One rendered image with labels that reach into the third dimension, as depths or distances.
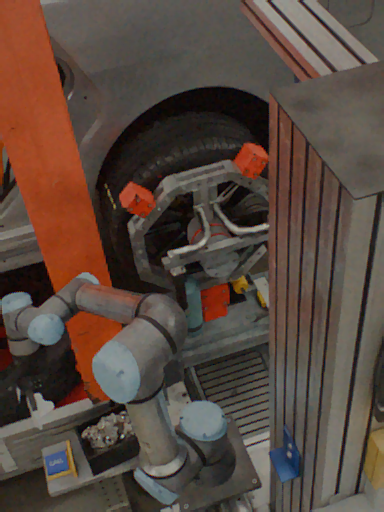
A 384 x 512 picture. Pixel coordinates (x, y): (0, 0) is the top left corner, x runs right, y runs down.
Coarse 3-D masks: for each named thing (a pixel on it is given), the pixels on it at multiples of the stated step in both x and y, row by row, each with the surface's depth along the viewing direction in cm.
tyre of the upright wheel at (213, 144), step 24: (168, 120) 240; (192, 120) 239; (216, 120) 242; (144, 144) 237; (168, 144) 231; (192, 144) 229; (216, 144) 230; (240, 144) 235; (120, 168) 240; (144, 168) 230; (168, 168) 229; (264, 168) 243; (120, 192) 235; (120, 216) 237; (120, 240) 244
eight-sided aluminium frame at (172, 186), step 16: (176, 176) 228; (192, 176) 231; (208, 176) 226; (224, 176) 229; (240, 176) 230; (160, 192) 230; (176, 192) 226; (160, 208) 230; (128, 224) 236; (144, 224) 231; (144, 256) 241; (240, 256) 264; (256, 256) 260; (144, 272) 246; (160, 272) 256; (240, 272) 263
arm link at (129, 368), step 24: (120, 336) 141; (144, 336) 140; (168, 336) 141; (96, 360) 139; (120, 360) 136; (144, 360) 138; (168, 360) 143; (120, 384) 136; (144, 384) 140; (144, 408) 147; (144, 432) 153; (168, 432) 156; (144, 456) 163; (168, 456) 160; (192, 456) 168; (144, 480) 163; (168, 480) 163; (168, 504) 166
